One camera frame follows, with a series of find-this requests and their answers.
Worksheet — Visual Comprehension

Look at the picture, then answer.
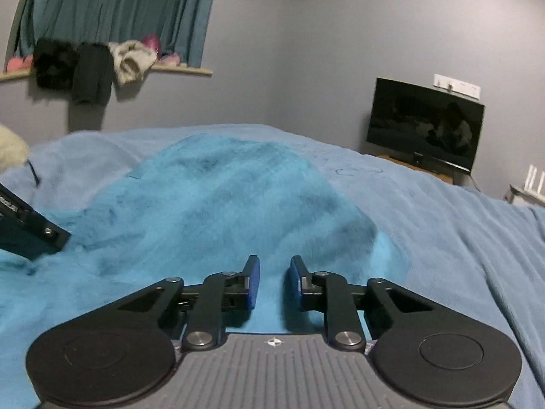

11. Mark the black flat monitor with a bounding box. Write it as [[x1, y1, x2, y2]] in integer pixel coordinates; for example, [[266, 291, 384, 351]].
[[366, 78, 485, 173]]

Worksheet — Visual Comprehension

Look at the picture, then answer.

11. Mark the teal window curtain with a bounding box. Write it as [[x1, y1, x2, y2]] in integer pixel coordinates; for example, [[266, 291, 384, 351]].
[[15, 0, 213, 67]]

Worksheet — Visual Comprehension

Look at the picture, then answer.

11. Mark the black garment on sill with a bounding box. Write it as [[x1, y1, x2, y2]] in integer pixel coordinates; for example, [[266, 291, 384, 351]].
[[71, 43, 114, 106], [32, 38, 79, 91]]

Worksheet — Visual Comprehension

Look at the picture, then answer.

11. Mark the wooden tv stand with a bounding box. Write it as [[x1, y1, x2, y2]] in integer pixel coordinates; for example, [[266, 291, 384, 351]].
[[379, 155, 454, 185]]

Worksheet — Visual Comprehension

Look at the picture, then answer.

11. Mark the white wall power strip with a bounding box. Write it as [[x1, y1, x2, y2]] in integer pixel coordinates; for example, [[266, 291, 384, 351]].
[[433, 74, 481, 100]]

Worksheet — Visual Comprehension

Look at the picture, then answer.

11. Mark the teal hooded jacket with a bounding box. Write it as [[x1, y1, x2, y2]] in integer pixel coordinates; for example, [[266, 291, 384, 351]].
[[1, 134, 411, 408]]

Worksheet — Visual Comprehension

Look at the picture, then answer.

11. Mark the beige plush slipper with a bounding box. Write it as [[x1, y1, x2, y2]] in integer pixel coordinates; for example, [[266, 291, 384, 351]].
[[108, 40, 157, 87]]

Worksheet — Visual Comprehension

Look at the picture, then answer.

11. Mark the white fluffy pillow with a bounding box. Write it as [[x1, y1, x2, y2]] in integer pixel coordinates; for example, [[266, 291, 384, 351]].
[[0, 125, 30, 173]]

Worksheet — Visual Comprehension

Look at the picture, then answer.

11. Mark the white wifi router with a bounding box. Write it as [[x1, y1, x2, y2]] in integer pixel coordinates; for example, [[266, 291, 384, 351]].
[[505, 164, 545, 207]]

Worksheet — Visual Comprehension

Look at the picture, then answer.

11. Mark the pink slipper on sill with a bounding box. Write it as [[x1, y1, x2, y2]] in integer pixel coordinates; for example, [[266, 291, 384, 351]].
[[141, 34, 162, 58]]

